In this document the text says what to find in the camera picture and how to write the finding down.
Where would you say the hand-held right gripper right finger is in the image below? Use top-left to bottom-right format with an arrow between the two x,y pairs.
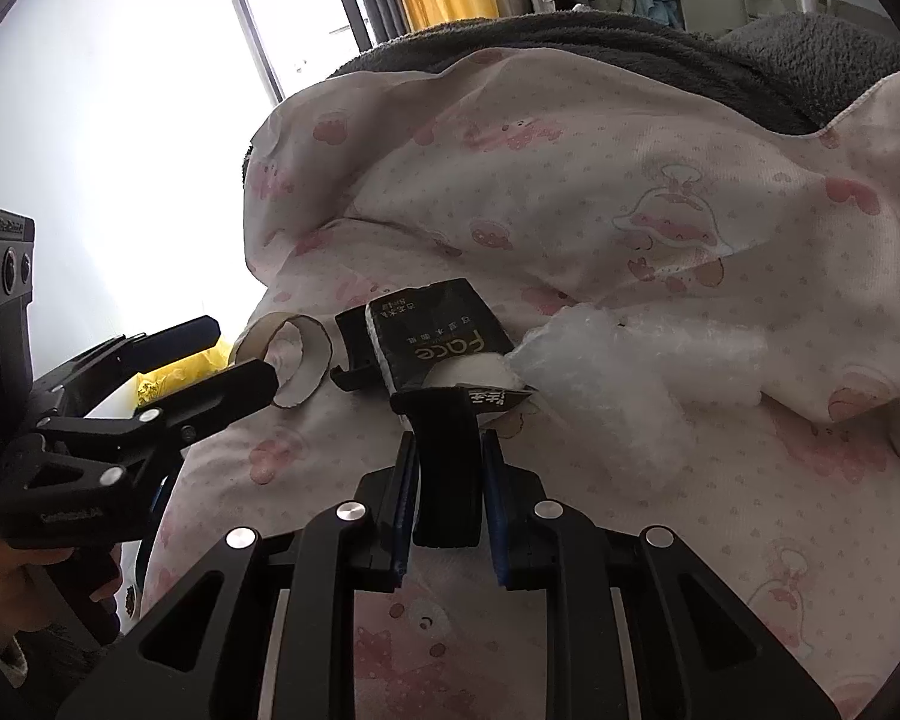
480,435 -> 845,720

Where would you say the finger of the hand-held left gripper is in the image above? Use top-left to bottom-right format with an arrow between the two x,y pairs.
34,315 -> 222,410
0,358 -> 280,550

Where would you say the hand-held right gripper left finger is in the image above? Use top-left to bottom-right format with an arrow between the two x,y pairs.
56,454 -> 421,720

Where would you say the cardboard tape ring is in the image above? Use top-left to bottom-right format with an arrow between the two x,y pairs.
229,313 -> 335,410

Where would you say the black tissue pack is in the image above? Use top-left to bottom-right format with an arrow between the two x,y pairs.
330,277 -> 539,550

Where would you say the bubble wrap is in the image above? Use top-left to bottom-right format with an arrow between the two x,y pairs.
506,304 -> 770,481

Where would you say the person's left hand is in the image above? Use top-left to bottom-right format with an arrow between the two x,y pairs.
0,544 -> 125,646

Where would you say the yellow plastic bag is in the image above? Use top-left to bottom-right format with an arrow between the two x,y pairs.
135,337 -> 233,406

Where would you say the black framed balcony door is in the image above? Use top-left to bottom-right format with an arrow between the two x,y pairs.
214,0 -> 380,102

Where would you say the pink printed blanket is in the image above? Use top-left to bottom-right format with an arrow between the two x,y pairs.
139,52 -> 900,720

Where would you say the grey fleece blanket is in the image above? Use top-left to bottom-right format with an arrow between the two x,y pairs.
244,11 -> 900,166

